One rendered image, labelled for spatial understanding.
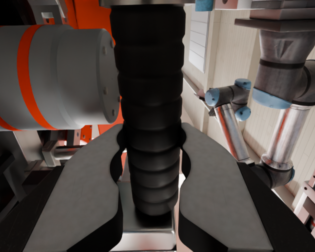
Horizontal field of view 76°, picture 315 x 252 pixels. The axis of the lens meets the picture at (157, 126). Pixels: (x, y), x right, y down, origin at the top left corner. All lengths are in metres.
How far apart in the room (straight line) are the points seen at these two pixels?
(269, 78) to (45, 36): 0.57
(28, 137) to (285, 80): 0.63
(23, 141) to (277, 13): 0.59
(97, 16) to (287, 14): 0.49
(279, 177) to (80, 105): 0.86
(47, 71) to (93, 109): 0.06
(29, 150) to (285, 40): 0.62
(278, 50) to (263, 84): 0.10
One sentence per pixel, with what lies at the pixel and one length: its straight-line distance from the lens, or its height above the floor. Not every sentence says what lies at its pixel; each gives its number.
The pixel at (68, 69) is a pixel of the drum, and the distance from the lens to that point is 0.25.
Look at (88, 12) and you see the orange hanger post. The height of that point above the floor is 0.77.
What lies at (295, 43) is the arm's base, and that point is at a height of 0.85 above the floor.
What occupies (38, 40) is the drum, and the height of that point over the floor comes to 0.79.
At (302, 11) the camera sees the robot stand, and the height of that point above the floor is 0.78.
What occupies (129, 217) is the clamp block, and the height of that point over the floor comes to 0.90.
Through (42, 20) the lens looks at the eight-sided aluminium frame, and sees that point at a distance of 0.57.
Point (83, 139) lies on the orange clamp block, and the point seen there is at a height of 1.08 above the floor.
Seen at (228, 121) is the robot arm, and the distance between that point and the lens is 0.91.
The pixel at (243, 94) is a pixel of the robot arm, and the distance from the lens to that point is 1.00.
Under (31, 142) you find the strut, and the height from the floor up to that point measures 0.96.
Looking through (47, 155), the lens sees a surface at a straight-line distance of 0.42.
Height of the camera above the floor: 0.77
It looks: 30 degrees up
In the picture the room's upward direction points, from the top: 178 degrees clockwise
